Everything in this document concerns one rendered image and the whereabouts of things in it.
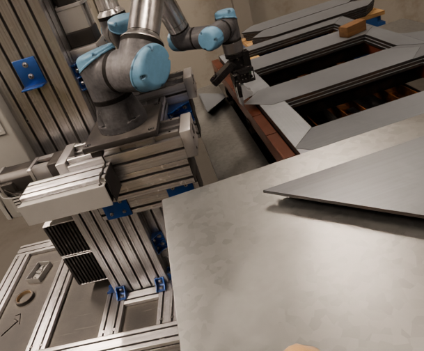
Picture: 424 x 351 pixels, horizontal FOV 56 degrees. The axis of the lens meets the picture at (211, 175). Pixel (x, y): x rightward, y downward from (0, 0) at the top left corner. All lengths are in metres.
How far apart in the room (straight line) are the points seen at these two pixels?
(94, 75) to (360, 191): 0.77
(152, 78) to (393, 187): 0.65
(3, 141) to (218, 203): 0.94
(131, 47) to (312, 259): 0.72
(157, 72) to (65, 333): 1.24
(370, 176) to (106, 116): 0.77
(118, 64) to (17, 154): 0.57
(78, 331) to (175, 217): 1.23
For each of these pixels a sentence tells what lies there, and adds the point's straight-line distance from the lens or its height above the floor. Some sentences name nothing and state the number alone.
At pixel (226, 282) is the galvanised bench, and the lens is 0.57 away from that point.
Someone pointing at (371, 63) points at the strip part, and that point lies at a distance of 1.77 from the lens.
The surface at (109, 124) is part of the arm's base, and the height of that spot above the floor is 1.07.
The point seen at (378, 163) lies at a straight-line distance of 0.70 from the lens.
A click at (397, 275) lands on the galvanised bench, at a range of 0.55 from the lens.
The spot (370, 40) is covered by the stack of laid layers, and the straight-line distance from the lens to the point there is 2.09.
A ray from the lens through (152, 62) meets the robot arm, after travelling 1.05.
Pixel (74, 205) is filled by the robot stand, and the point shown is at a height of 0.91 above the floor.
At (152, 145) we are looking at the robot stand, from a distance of 1.20.
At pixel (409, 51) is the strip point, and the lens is 1.83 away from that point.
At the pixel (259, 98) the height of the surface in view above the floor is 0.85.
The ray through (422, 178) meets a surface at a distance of 0.67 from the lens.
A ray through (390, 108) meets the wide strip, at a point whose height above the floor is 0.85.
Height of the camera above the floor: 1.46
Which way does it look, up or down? 31 degrees down
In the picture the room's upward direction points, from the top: 18 degrees counter-clockwise
